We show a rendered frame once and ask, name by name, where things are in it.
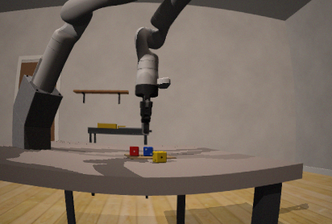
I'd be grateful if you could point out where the yellow die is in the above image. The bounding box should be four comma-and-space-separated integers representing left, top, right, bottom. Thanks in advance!
152, 151, 167, 163

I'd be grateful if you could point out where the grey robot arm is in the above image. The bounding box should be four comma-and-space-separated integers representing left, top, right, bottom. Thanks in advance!
31, 0, 191, 92

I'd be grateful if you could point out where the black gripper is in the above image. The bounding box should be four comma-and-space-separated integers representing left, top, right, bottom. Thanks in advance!
135, 84, 159, 135

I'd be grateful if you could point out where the tan square mat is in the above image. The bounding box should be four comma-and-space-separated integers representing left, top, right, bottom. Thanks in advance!
125, 154, 176, 160

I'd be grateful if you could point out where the red die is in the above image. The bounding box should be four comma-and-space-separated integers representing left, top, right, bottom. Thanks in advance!
130, 147, 139, 156

